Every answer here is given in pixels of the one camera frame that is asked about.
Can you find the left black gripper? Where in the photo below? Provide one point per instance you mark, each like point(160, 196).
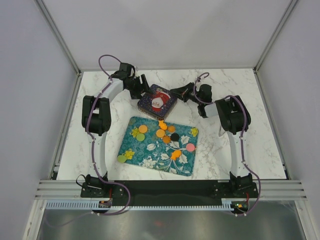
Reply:
point(141, 89)

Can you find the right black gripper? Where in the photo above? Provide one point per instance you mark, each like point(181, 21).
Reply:
point(183, 91)

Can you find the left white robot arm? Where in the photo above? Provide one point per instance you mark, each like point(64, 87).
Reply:
point(96, 116)

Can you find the orange chip cookie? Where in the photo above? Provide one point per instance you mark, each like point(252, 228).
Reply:
point(166, 139)

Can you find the orange swirl cookie right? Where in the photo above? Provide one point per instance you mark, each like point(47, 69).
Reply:
point(171, 129)

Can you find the white slotted cable duct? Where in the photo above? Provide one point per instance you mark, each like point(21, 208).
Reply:
point(98, 205)

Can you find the orange fish cookie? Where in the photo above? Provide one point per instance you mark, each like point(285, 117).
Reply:
point(175, 154)
point(162, 125)

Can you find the orange dotted round cookie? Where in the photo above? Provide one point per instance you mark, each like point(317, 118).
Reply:
point(160, 133)

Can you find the orange fish cookie top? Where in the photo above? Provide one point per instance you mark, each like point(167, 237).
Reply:
point(162, 125)

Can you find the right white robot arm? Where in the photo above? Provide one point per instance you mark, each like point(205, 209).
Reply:
point(234, 120)

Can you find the black sandwich cookie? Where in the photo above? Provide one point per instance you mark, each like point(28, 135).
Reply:
point(174, 137)

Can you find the green sandwich cookie upper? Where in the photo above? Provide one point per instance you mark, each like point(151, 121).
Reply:
point(140, 137)

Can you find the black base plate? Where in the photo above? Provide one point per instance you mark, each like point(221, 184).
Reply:
point(167, 192)

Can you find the green sandwich cookie edge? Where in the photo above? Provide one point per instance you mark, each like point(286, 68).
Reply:
point(121, 158)

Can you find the orange fish cookie bottom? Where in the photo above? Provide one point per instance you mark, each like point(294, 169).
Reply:
point(175, 154)

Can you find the gold tin lid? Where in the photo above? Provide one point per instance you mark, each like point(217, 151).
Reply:
point(159, 100)

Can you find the dark square cookie tin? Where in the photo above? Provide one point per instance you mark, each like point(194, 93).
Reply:
point(156, 115)

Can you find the teal floral tray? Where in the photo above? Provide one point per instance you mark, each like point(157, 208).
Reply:
point(153, 153)

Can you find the pink sandwich cookie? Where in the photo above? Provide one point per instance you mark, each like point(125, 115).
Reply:
point(190, 147)

